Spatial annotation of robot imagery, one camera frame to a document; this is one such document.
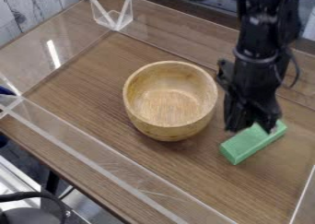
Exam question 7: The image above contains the black cable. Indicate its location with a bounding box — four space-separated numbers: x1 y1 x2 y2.
0 190 70 224

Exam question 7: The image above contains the green rectangular block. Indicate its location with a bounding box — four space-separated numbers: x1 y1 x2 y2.
220 120 289 165

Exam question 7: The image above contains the black metal bracket with screw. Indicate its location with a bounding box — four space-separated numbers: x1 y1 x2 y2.
41 196 94 224

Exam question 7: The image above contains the clear acrylic corner bracket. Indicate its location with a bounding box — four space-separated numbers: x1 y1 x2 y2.
90 0 134 31

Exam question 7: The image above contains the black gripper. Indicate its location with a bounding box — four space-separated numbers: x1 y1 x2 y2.
217 49 292 134

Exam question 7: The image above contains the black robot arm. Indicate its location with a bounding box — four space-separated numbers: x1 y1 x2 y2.
217 0 302 133

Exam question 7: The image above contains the clear acrylic tray wall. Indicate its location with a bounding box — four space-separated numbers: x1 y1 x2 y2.
0 85 237 224

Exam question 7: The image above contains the light wooden bowl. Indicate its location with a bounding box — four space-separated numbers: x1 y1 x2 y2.
123 61 218 142

